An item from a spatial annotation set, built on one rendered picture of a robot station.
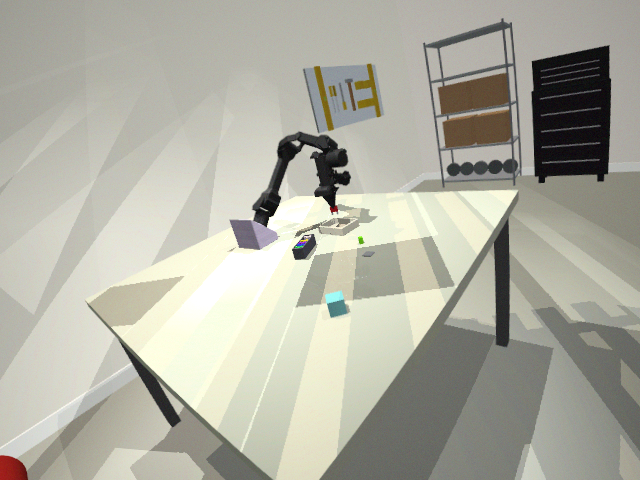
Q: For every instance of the teal block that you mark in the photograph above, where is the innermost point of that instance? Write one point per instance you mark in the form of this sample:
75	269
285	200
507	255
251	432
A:
336	304

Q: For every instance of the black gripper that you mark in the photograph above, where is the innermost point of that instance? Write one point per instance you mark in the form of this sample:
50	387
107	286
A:
326	188

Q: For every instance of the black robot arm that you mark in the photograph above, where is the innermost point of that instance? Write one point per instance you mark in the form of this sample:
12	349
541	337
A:
331	157

